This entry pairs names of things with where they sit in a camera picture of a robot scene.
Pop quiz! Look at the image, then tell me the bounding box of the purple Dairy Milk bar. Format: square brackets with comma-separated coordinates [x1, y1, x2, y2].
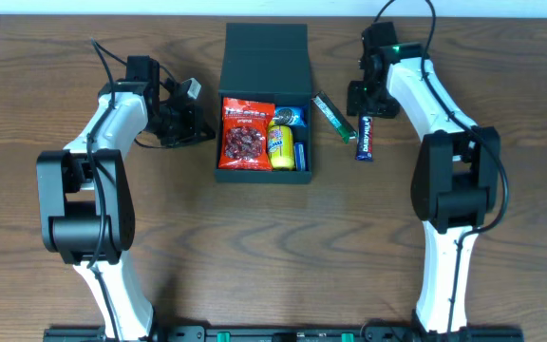
[355, 116, 373, 162]

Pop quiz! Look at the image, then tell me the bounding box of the green gum pack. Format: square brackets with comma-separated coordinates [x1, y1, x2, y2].
[312, 91, 358, 143]

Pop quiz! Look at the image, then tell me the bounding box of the red dried fruit bag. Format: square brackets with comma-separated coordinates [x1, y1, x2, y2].
[218, 97, 275, 171]

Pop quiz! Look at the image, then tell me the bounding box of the blue Oreo cookie pack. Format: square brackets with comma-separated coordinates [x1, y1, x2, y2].
[269, 106, 307, 127]

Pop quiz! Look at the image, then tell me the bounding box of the blue Eclipse mint pack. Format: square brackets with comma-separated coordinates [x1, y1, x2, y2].
[293, 142, 307, 172]

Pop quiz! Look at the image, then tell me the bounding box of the black cardboard box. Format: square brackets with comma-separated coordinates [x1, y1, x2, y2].
[214, 23, 313, 184]

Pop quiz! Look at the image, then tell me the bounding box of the yellow Mentos candy roll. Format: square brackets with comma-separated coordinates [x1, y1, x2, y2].
[267, 125, 295, 170]

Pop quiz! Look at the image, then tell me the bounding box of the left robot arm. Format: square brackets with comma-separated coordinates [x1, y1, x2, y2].
[36, 78, 201, 341]

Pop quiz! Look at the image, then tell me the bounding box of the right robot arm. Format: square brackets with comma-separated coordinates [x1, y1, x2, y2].
[348, 43, 508, 341]

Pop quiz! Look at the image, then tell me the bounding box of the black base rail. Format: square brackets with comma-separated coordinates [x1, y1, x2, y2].
[43, 324, 524, 342]

